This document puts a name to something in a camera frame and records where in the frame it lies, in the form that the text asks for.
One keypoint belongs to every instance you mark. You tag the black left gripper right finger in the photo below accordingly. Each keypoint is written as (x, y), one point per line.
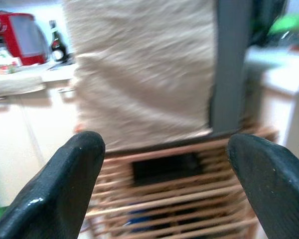
(276, 189)

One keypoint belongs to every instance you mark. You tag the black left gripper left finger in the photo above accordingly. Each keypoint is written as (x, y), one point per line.
(52, 194)

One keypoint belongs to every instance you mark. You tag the beige kitchen cabinet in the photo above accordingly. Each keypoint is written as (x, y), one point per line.
(27, 137)

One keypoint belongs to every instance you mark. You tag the wooden slatted rack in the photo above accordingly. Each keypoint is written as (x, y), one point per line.
(164, 194)

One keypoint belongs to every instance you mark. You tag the beige textured fabric panel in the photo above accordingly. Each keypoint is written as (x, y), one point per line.
(139, 74)

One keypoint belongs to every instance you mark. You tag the dark green glass bottle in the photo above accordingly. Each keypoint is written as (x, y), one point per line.
(57, 44)

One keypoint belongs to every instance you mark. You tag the green object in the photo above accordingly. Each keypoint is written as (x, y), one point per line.
(289, 23)

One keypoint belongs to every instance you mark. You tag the red coffee machine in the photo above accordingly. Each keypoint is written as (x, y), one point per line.
(5, 21)

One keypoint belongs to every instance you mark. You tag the grey upright post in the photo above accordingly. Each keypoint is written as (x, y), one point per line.
(229, 62)

